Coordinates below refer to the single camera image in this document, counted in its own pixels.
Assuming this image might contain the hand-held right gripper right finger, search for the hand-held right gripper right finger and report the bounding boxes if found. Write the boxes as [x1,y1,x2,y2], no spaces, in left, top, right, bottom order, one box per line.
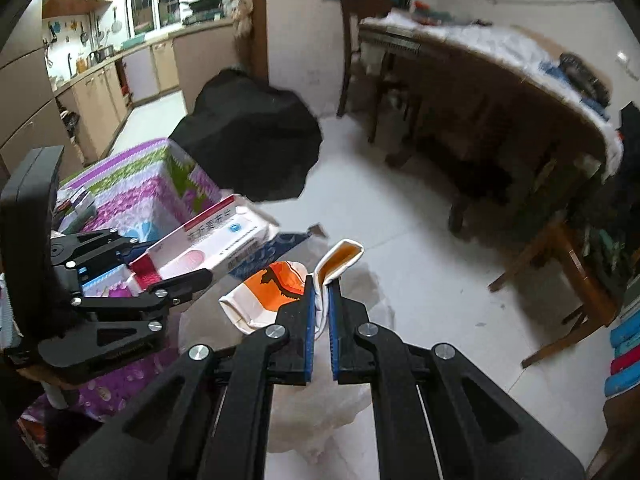
[327,277,586,480]

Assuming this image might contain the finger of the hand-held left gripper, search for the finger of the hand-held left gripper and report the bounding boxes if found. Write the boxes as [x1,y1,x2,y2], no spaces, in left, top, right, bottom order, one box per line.
[50,229,151,281]
[37,267,213,386]

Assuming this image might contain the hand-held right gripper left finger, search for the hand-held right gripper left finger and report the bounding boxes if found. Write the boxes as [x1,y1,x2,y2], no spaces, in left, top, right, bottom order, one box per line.
[57,275,318,480]

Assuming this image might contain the pink white medicine box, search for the pink white medicine box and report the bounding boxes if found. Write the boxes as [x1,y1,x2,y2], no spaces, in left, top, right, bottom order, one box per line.
[129,194,281,291]

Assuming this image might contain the trash bin with white bag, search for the trash bin with white bag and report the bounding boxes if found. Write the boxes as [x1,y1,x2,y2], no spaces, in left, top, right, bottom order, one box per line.
[177,240,396,463]

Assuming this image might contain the floral purple tablecloth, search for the floral purple tablecloth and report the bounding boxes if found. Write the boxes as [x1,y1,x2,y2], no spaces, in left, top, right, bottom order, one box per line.
[17,137,236,426]

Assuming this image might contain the blue printed plastic bag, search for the blue printed plastic bag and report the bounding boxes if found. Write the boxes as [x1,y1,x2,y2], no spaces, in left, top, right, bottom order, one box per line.
[230,232,311,282]

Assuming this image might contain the tall beige cabinet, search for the tall beige cabinet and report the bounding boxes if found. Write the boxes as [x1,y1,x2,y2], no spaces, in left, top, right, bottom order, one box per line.
[0,35,86,176]

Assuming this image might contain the black bag on chair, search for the black bag on chair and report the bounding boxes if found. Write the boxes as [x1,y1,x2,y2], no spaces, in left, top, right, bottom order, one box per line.
[168,67,323,203]

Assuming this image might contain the beige kitchen counter cabinets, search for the beige kitchen counter cabinets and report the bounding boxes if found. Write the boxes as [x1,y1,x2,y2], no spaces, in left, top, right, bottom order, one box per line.
[50,20,236,166]

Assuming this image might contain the light wooden chair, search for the light wooden chair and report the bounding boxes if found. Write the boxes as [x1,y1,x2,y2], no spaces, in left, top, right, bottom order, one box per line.
[487,160,621,368]

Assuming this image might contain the black cooking pan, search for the black cooking pan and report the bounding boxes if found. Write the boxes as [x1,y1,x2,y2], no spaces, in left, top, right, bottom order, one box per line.
[182,0,226,26]

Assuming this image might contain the wooden dining table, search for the wooden dining table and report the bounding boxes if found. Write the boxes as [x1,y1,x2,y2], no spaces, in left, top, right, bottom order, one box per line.
[357,15,626,241]

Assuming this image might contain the stack of colourful cloths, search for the stack of colourful cloths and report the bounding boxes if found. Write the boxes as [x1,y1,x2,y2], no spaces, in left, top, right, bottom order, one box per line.
[602,310,640,401]

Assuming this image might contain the dark wooden chair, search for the dark wooden chair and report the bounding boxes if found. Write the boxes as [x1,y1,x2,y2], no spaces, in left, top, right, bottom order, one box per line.
[336,0,426,143]

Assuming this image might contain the black jacket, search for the black jacket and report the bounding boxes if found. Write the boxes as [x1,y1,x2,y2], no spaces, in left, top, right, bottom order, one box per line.
[590,102,640,271]

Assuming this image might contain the white table cloth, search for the white table cloth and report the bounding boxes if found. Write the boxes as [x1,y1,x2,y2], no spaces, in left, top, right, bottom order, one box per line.
[380,7,626,181]

